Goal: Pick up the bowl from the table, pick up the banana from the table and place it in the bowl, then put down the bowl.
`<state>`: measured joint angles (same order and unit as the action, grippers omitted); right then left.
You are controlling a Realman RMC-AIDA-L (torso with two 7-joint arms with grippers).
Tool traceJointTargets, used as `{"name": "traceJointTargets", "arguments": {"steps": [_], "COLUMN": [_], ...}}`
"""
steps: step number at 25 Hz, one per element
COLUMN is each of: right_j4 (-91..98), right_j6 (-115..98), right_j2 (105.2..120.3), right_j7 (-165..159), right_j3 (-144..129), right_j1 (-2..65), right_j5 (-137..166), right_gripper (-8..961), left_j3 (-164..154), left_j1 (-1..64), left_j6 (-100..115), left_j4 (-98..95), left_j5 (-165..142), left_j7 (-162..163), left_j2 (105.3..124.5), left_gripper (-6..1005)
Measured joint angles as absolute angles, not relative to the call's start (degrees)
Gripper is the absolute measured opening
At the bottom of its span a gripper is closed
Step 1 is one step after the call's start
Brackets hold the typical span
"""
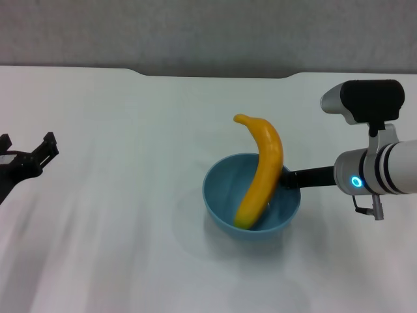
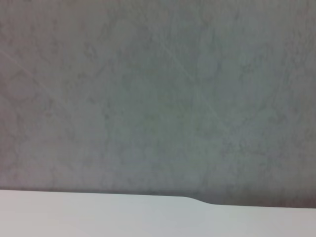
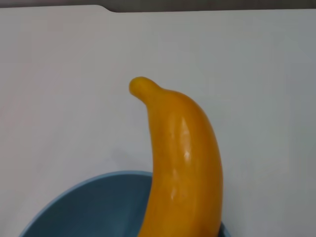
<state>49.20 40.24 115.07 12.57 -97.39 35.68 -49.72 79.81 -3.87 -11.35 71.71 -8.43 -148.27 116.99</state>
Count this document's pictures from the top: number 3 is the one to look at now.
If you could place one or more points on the yellow banana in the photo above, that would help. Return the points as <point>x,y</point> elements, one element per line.
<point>185,160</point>

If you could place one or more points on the blue bowl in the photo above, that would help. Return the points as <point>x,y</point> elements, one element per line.
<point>98,209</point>

